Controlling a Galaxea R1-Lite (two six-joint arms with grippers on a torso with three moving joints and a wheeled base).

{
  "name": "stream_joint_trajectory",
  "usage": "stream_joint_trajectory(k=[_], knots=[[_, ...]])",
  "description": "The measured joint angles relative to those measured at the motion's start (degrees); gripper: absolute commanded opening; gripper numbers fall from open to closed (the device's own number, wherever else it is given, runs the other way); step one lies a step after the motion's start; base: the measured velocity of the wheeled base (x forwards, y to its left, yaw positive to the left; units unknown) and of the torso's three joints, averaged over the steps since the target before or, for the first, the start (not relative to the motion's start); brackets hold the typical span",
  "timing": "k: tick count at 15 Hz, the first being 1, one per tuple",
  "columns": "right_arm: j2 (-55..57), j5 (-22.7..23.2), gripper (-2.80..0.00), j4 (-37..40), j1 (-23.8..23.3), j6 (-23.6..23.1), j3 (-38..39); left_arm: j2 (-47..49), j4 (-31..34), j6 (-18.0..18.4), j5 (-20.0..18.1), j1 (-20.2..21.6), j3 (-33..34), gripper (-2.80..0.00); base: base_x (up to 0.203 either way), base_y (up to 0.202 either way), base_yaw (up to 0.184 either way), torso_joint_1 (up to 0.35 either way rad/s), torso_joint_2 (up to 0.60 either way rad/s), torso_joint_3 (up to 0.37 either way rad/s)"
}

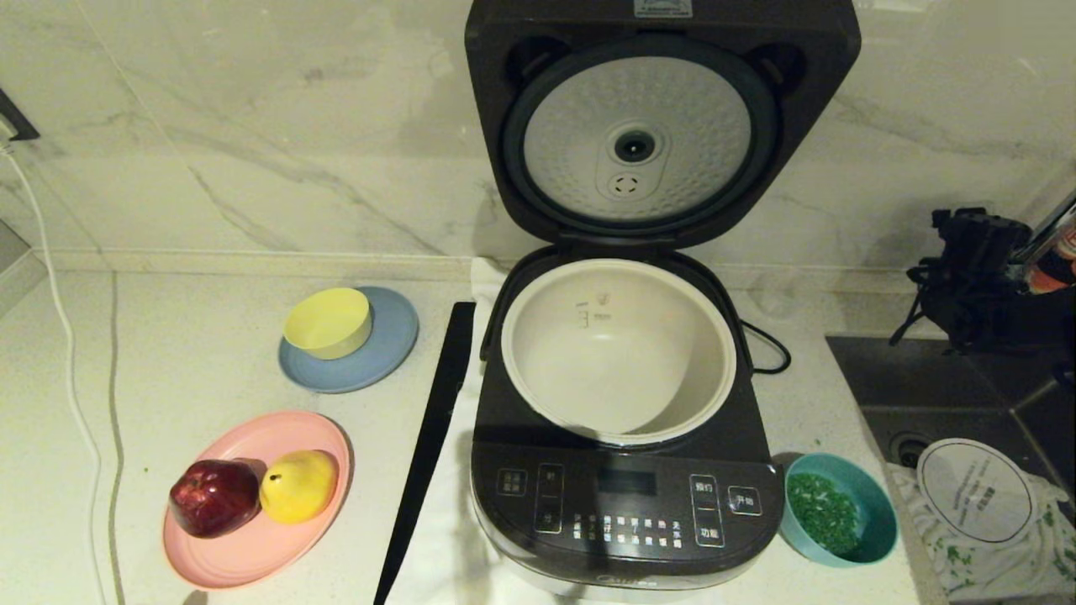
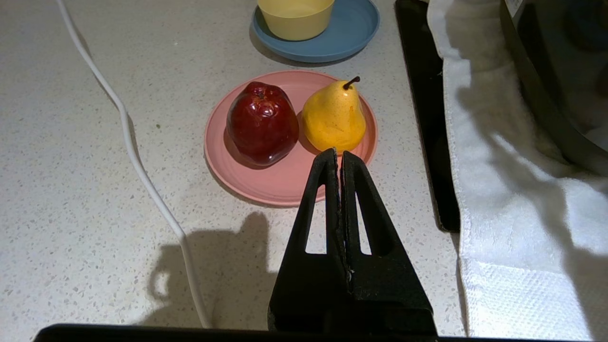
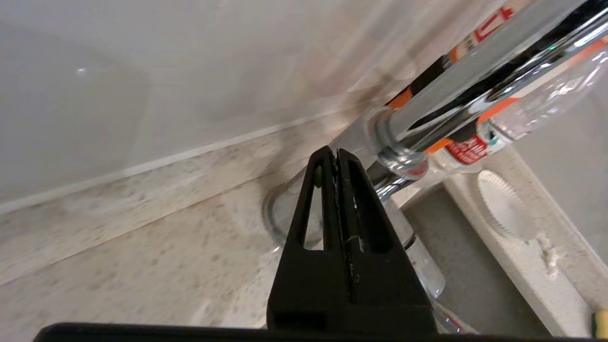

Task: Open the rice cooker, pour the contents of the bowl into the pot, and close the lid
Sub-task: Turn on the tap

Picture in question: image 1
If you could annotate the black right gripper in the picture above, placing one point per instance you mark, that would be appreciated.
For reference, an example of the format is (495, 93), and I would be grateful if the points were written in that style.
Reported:
(967, 286)

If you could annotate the teal bowl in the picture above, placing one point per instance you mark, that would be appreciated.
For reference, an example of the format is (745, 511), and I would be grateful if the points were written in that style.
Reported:
(881, 512)

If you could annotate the black rice cooker lid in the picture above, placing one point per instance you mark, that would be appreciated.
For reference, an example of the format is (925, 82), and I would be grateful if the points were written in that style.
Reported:
(639, 143)

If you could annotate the white inner pot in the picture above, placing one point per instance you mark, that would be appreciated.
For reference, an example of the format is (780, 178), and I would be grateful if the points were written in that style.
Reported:
(618, 361)

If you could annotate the black rice cooker body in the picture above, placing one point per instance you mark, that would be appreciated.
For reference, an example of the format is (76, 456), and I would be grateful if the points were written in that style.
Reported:
(622, 504)

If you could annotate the yellow bowl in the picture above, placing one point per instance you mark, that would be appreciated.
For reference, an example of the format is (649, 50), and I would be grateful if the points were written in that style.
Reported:
(328, 323)

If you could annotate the chrome faucet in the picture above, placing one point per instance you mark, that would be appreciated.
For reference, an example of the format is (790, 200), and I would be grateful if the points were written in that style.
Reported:
(1055, 231)

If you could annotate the steel sink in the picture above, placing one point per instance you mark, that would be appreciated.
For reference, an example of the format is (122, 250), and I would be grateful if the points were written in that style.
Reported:
(883, 378)

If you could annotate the chopped green bits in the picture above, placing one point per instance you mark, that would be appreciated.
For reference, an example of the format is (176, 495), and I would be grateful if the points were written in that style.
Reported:
(822, 512)

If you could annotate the white plastic bag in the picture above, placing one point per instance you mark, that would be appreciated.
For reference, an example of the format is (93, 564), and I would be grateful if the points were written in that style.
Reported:
(1009, 571)

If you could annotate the black flat mat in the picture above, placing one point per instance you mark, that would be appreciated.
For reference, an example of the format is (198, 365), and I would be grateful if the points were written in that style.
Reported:
(433, 437)

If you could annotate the blue plate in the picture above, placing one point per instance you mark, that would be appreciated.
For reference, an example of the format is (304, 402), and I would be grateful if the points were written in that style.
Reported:
(391, 344)

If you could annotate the yellow pear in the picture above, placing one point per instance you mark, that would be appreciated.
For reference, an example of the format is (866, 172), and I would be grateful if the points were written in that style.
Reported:
(298, 487)

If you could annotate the pink plate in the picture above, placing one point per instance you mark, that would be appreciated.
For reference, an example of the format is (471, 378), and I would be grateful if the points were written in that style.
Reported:
(252, 555)

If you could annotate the dark red apple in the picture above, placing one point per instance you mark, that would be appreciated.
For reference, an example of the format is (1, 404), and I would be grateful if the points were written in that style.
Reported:
(214, 500)

